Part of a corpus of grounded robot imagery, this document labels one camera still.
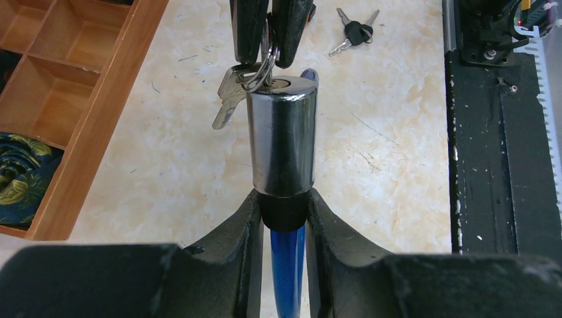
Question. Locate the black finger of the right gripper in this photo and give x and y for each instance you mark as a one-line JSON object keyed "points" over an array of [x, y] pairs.
{"points": [[287, 21], [248, 18]]}

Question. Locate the wooden compartment tray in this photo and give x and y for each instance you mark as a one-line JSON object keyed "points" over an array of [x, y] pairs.
{"points": [[75, 65]]}

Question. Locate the rolled floral tie, left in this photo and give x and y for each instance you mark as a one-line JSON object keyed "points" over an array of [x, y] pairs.
{"points": [[27, 168]]}

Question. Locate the blue cable lock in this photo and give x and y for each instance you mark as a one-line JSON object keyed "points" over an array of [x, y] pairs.
{"points": [[282, 122]]}

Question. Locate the blue lock key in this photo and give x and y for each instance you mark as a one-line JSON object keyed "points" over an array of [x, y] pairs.
{"points": [[238, 81]]}

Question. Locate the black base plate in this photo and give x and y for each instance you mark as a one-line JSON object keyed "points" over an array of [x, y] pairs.
{"points": [[504, 160]]}

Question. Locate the black padlock keys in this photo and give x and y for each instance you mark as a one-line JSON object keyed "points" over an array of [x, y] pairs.
{"points": [[356, 33]]}

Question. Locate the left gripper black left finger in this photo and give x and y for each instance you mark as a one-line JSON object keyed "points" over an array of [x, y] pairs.
{"points": [[217, 276]]}

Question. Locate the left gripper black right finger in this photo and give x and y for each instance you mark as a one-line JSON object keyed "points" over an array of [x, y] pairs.
{"points": [[350, 276]]}

